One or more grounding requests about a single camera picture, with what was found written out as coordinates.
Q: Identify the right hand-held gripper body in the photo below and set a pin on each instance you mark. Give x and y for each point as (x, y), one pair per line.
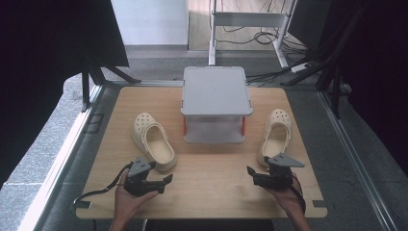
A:
(277, 178)

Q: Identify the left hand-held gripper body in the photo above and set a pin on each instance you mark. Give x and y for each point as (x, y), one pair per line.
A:
(138, 186)

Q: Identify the cream clog shoe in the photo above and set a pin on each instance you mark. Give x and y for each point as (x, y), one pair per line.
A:
(154, 141)
(275, 138)

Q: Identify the grey two-tier shoe rack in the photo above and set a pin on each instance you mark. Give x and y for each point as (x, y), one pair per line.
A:
(215, 91)

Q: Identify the person's left hand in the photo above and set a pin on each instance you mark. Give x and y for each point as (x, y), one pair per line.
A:
(125, 203)

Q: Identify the person's right hand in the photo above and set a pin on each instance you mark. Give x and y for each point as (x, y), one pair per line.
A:
(290, 199)

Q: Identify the white power strip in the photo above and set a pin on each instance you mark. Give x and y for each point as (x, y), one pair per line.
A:
(300, 67)

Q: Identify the black metal stand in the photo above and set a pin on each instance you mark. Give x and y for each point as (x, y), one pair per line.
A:
(93, 73)
(333, 57)

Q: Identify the white metal stand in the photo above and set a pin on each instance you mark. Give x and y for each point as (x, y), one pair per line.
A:
(247, 19)

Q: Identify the black curtain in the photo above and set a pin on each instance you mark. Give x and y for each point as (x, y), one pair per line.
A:
(48, 48)
(378, 64)

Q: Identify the aluminium rail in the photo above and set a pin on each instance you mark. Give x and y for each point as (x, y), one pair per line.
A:
(356, 160)
(61, 160)

